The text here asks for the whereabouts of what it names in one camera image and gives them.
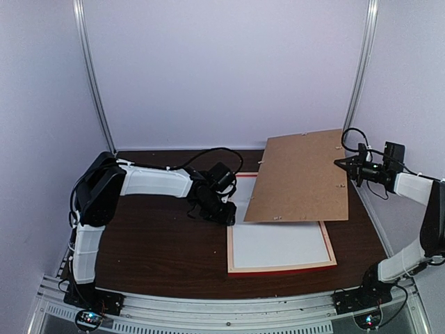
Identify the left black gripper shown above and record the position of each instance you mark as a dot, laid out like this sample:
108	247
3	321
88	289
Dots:
226	217

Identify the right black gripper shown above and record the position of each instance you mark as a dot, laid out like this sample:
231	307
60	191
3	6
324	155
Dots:
351	166

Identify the brown cardboard backing board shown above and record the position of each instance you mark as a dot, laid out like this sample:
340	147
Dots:
298	181

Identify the canyon woman photo print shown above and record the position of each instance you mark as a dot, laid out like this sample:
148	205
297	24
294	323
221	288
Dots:
278	243

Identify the red wooden picture frame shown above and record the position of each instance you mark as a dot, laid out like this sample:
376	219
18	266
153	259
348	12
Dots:
233	257

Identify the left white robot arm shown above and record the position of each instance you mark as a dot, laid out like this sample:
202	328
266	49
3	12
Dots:
96	194

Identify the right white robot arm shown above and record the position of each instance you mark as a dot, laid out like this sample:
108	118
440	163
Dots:
427	244

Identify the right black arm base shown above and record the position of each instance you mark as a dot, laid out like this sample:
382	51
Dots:
371	293

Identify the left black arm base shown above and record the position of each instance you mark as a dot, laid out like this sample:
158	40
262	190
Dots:
87	296

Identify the right circuit board with leds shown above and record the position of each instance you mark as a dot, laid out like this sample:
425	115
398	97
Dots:
368	321

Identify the circuit board with leds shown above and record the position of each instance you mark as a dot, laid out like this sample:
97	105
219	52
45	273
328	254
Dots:
368	321
87	320

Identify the left circuit board with leds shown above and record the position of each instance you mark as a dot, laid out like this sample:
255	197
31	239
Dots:
87	320

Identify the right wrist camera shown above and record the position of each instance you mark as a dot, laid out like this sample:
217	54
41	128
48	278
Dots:
364	153

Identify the front aluminium rail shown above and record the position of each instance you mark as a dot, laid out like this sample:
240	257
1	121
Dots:
310	313

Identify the left aluminium corner post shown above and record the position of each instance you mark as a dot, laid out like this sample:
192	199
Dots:
80	19

